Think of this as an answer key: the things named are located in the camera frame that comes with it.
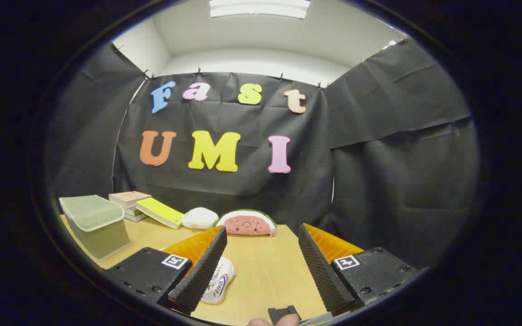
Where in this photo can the yellow cover book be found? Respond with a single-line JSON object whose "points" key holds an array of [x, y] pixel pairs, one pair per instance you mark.
{"points": [[160, 212]]}

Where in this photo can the black backdrop cloth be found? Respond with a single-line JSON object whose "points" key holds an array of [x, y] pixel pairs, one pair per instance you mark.
{"points": [[379, 172]]}

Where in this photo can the black table clamp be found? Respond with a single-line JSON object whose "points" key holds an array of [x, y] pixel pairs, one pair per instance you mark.
{"points": [[283, 313]]}

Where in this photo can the green fabric storage box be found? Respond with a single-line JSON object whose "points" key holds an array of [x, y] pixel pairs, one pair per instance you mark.
{"points": [[98, 226]]}

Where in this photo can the pale thick book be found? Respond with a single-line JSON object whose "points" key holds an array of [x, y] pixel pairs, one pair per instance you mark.
{"points": [[134, 214]]}

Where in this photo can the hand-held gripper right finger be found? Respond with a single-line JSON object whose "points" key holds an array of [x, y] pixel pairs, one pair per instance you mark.
{"points": [[322, 271]]}

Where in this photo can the ceiling light panel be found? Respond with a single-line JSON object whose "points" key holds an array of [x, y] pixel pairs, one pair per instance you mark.
{"points": [[261, 8]]}

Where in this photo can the white canvas shoe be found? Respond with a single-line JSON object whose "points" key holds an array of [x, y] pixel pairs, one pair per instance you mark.
{"points": [[220, 283]]}

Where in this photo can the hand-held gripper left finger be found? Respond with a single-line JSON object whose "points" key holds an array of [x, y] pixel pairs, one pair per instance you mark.
{"points": [[197, 276]]}

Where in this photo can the watermelon slice plush toy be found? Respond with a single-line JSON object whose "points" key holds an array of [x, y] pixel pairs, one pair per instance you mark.
{"points": [[247, 224]]}

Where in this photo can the white plush toy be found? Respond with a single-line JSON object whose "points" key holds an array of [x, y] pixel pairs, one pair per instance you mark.
{"points": [[200, 218]]}

